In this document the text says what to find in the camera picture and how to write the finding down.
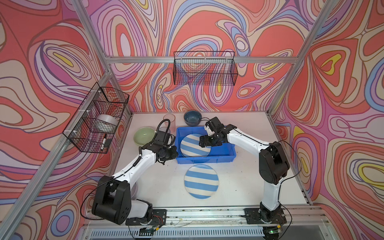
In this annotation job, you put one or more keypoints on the black wire basket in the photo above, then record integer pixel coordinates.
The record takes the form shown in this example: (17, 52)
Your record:
(93, 127)
(205, 68)

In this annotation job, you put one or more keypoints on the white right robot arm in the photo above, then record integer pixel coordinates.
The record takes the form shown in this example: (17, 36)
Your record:
(273, 162)

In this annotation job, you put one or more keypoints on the black marker pen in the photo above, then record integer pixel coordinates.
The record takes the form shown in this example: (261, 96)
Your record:
(103, 142)

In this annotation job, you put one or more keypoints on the dark blue ceramic bowl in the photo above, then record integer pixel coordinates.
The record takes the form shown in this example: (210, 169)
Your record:
(192, 118)

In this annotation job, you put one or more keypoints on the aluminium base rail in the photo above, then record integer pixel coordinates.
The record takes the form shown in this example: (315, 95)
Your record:
(222, 223)

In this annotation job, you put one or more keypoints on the light green ceramic bowl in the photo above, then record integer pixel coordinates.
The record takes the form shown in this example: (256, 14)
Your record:
(143, 136)

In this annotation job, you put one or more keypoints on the black wire basket back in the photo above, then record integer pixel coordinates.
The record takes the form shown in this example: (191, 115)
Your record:
(205, 68)

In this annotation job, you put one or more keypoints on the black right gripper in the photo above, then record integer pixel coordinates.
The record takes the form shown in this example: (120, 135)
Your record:
(207, 143)

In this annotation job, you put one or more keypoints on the pink plastic cup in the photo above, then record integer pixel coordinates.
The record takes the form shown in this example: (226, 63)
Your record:
(170, 122)

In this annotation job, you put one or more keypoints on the blue ribbed plastic cup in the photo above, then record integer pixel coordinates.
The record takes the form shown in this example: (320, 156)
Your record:
(165, 130)

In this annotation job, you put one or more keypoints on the black wire basket left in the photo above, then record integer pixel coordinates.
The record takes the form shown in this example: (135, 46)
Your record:
(93, 127)

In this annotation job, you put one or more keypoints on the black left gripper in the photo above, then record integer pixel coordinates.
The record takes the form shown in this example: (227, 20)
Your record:
(174, 155)

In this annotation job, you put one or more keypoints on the blue white striped plate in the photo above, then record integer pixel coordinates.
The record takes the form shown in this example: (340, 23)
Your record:
(190, 146)
(201, 181)

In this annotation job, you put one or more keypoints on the blue plastic bin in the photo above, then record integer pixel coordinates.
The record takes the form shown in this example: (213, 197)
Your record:
(222, 154)

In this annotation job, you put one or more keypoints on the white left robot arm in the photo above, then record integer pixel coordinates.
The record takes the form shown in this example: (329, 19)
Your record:
(113, 198)

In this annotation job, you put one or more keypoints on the white tape roll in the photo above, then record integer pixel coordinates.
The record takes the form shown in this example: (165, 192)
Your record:
(106, 123)

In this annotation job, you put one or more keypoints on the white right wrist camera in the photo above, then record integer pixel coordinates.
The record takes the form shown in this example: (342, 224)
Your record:
(209, 131)

